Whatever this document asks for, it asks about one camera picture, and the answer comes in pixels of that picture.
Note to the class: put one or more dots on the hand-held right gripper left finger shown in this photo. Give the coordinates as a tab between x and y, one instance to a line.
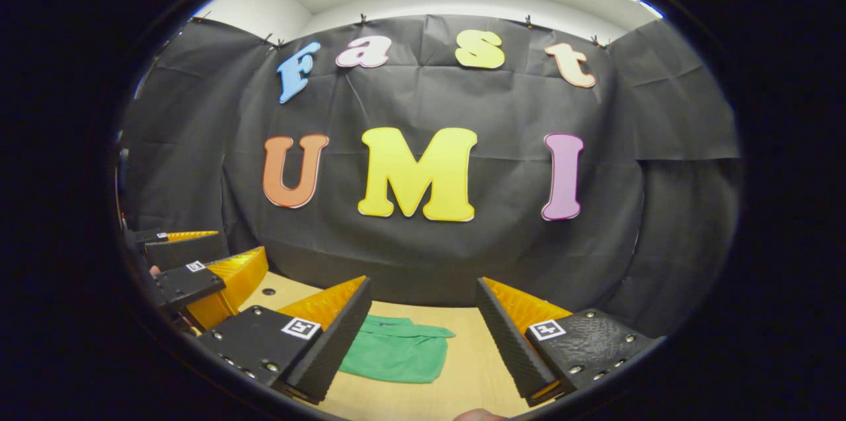
337	348

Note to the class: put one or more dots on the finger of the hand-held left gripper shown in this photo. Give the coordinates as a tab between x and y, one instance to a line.
188	282
188	250

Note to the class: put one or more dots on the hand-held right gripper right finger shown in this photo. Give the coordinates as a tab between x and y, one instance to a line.
509	345

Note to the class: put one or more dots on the green T-shirt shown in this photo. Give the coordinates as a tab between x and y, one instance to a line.
396	355

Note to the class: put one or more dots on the black backdrop cloth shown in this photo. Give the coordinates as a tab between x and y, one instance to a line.
410	104

